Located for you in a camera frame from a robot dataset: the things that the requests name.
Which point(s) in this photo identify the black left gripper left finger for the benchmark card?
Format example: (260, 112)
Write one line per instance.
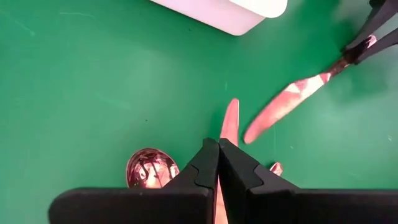
(140, 205)

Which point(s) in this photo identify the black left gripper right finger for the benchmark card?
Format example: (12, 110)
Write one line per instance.
(295, 205)

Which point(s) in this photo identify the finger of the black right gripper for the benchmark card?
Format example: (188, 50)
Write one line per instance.
(373, 21)
(382, 42)

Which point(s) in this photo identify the copper spoon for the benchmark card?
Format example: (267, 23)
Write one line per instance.
(149, 168)

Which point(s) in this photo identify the white cutlery tray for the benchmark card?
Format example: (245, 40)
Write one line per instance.
(224, 15)

